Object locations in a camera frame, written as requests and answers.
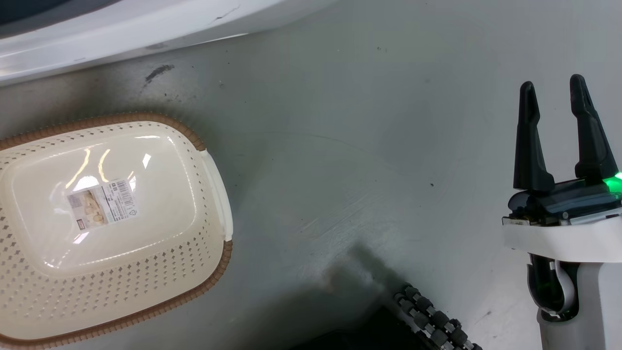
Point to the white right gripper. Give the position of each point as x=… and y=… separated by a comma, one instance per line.
x=563, y=228

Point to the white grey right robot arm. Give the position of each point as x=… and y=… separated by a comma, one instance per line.
x=578, y=301

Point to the cream perforated laundry basket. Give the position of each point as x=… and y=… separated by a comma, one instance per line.
x=160, y=233

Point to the white washing machine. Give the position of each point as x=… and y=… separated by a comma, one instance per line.
x=121, y=29

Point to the paper product label sticker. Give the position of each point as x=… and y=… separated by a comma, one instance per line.
x=103, y=203

